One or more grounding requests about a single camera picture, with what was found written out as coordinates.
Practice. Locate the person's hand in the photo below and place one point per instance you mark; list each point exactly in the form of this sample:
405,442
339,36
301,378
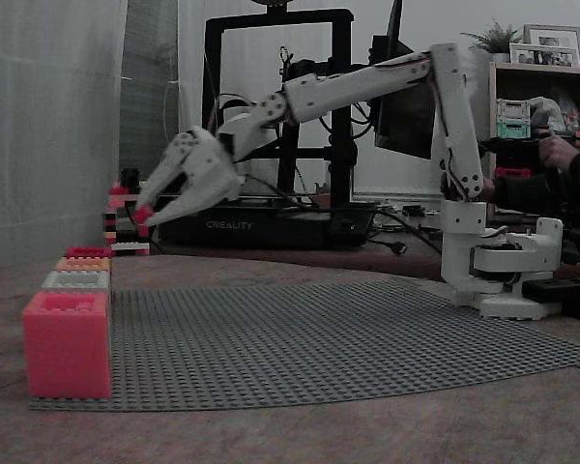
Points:
557,152

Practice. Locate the clear plastic bag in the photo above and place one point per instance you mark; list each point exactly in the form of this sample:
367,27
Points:
556,111

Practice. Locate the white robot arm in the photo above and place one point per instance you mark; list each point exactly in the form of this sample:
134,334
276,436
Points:
367,84

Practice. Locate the red black brick tower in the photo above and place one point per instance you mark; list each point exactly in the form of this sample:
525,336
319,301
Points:
121,232

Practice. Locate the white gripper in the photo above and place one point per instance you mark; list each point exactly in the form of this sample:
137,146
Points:
208,166

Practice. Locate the wooden shelf unit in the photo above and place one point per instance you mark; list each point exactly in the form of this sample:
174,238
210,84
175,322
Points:
541,79

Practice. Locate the potted green plant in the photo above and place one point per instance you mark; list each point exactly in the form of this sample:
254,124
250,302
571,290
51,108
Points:
495,38

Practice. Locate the large pink brick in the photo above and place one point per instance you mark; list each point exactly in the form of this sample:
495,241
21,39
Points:
67,348

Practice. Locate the grey brick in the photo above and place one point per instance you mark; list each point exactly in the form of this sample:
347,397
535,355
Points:
75,280

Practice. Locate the white sheer curtain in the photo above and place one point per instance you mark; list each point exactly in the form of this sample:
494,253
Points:
48,135

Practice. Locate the black camera on tower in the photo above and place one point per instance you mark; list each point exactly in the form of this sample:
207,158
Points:
130,176

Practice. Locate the black computer monitor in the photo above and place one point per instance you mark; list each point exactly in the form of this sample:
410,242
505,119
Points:
406,121

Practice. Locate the small red cube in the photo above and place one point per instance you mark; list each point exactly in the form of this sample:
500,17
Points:
144,213

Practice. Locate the grey studded baseplate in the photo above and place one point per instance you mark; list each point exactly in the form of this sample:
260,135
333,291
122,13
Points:
295,353

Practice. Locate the red brick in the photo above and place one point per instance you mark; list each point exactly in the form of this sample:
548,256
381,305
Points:
88,251

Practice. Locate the dark sleeved forearm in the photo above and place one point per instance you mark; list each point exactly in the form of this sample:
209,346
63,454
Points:
551,191

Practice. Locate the black Creality 3D printer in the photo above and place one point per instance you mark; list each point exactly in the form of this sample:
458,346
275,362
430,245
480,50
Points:
270,227

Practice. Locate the black leader arm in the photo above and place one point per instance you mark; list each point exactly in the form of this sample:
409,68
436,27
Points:
510,152

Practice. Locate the orange brick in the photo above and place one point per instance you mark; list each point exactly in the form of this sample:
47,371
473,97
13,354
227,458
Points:
82,264

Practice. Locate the small white picture frame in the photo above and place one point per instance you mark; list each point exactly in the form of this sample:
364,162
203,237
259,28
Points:
543,57

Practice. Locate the white and green crate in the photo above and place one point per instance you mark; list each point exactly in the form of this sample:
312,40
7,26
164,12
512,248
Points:
512,118

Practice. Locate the black power strip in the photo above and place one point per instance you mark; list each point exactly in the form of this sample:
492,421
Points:
556,290

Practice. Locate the large white picture frame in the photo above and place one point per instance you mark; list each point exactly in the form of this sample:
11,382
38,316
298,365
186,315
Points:
556,37

